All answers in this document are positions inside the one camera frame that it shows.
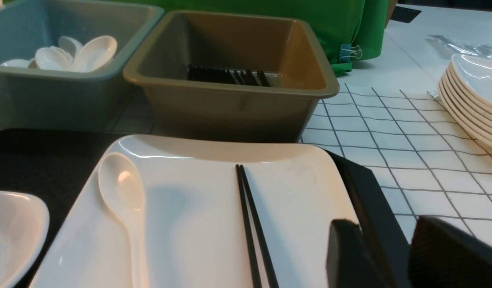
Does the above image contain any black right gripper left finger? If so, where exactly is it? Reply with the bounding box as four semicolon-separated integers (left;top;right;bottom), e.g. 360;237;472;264
326;219;386;288

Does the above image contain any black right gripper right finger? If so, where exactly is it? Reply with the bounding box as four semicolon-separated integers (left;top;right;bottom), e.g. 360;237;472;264
408;216;492;288

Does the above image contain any black chopstick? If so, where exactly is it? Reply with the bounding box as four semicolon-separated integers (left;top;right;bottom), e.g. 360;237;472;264
235;164;262;288
239;164;279;288

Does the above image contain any large white square plate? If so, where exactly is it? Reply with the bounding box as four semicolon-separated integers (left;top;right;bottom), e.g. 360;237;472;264
30;135;359;288

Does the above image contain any white ceramic soup spoon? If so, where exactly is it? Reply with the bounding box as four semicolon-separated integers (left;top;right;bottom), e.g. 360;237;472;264
98;152;150;288

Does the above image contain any small white square bowl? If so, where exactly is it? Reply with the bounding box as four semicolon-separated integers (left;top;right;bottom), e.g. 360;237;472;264
0;191;50;288

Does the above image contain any white checkered tablecloth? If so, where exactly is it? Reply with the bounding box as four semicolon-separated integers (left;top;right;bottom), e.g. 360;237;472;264
106;83;492;250

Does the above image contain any stack of white plates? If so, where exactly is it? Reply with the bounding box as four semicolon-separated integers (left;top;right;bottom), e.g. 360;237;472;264
438;54;492;149

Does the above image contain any clear plastic wrap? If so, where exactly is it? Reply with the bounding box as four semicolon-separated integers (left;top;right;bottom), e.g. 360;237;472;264
427;35;492;59

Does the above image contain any metal binder clip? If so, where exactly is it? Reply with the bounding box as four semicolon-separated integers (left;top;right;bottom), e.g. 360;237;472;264
337;44;363;63

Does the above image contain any brown plastic bin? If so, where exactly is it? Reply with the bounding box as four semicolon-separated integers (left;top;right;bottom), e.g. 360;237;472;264
123;10;340;143

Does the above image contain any green backdrop cloth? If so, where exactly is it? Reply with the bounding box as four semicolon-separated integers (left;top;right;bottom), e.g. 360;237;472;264
4;0;390;76

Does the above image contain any pile of black chopsticks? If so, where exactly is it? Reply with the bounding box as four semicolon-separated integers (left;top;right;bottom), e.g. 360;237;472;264
187;64;271;87

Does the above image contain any black plastic serving tray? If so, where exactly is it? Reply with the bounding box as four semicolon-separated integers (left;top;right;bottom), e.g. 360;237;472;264
0;129;411;288

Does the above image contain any pile of white spoons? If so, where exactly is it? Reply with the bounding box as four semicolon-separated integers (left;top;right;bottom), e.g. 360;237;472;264
0;35;118;73

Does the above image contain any teal plastic bin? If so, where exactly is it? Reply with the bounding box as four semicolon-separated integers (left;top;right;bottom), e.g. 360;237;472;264
0;0;165;132

